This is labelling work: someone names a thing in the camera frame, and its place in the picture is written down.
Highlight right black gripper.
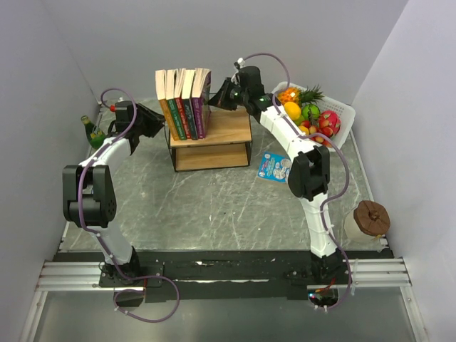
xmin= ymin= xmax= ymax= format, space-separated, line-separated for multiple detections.
xmin=207 ymin=78 xmax=248 ymax=112

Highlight purple 117-Storey Treehouse book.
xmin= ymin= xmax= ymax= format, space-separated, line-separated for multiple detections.
xmin=191 ymin=68 xmax=212 ymax=139

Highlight orange Treehouse book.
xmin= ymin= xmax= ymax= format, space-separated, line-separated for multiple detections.
xmin=155 ymin=70 xmax=179 ymax=140

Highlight red 13-Storey Treehouse book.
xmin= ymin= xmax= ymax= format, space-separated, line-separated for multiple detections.
xmin=173 ymin=68 xmax=191 ymax=140

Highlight green 104-Storey Treehouse book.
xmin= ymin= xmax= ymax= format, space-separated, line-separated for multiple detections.
xmin=165 ymin=69 xmax=186 ymax=140

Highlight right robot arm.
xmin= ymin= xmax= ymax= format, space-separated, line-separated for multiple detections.
xmin=209 ymin=64 xmax=336 ymax=258

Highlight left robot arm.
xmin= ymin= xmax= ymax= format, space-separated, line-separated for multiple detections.
xmin=63 ymin=101 xmax=165 ymax=286

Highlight green glass bottle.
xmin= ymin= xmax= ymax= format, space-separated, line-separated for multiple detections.
xmin=81 ymin=115 xmax=106 ymax=150

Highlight small pineapple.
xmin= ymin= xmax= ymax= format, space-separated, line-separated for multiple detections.
xmin=277 ymin=85 xmax=323 ymax=106

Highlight orange mango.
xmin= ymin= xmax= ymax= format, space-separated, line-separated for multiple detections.
xmin=283 ymin=101 xmax=301 ymax=120

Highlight blue cartoon book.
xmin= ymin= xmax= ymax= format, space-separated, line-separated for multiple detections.
xmin=257 ymin=152 xmax=292 ymax=183

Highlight green apple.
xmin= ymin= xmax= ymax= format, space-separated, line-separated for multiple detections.
xmin=301 ymin=103 xmax=321 ymax=120

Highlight red lychee cluster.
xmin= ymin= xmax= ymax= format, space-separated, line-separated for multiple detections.
xmin=299 ymin=119 xmax=336 ymax=147

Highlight pink dragon fruit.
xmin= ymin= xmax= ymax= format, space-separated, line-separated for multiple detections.
xmin=318 ymin=110 xmax=341 ymax=138

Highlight white plastic fruit basket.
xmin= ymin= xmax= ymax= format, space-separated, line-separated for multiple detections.
xmin=272 ymin=81 xmax=356 ymax=149

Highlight brown round object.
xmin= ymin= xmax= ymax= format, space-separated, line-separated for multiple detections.
xmin=343 ymin=200 xmax=390 ymax=244

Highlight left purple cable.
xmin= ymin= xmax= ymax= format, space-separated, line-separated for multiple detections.
xmin=77 ymin=88 xmax=143 ymax=282

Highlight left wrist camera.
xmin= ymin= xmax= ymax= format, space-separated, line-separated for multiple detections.
xmin=108 ymin=97 xmax=129 ymax=113

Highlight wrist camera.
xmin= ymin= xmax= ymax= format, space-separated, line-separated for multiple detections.
xmin=231 ymin=58 xmax=245 ymax=83
xmin=108 ymin=97 xmax=129 ymax=113

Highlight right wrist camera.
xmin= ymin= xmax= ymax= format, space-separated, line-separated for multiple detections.
xmin=231 ymin=58 xmax=245 ymax=83

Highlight wood and wire shelf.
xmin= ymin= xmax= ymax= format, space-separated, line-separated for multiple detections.
xmin=165 ymin=104 xmax=252 ymax=172

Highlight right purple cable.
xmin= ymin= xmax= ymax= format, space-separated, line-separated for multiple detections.
xmin=236 ymin=53 xmax=353 ymax=304

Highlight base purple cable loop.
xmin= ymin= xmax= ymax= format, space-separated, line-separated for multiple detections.
xmin=113 ymin=276 xmax=181 ymax=324

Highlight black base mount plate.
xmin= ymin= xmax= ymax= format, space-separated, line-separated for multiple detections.
xmin=52 ymin=249 xmax=398 ymax=303

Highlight aluminium rail frame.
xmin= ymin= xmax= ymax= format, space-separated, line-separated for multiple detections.
xmin=19 ymin=258 xmax=428 ymax=342

